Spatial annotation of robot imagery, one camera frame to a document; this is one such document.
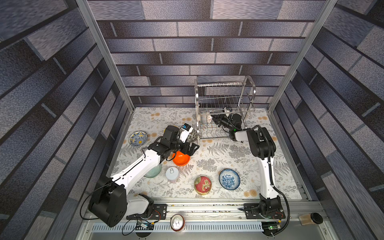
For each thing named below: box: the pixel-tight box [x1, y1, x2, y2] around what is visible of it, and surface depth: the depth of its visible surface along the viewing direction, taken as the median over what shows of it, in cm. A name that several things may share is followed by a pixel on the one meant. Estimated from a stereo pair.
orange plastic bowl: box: [172, 151, 191, 167], surface depth 90 cm
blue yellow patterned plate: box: [128, 130, 148, 147], surface depth 102 cm
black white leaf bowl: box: [186, 128, 198, 143], surface depth 103 cm
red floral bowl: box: [194, 175, 212, 195], surface depth 81 cm
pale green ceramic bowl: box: [144, 163, 162, 178], surface depth 86 cm
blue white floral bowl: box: [219, 168, 241, 191], surface depth 85 cm
